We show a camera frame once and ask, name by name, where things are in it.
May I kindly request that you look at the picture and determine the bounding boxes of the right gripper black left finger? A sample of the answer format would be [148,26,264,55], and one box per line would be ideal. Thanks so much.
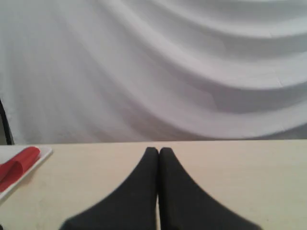
[61,147,159,230]

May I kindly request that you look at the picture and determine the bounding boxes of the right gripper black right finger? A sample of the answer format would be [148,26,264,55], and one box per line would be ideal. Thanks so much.
[159,148,261,230]

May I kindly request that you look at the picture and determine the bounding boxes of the red flag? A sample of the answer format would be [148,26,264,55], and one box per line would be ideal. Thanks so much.
[0,146,40,193]

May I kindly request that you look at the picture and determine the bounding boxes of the white square plastic tray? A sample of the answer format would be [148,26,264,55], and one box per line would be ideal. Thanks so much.
[0,145,53,203]

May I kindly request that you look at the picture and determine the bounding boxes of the black backdrop stand pole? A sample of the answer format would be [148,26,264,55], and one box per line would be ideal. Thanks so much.
[0,102,14,145]

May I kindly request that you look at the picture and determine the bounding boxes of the white draped backdrop cloth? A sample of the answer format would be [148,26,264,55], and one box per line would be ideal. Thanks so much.
[0,0,307,144]

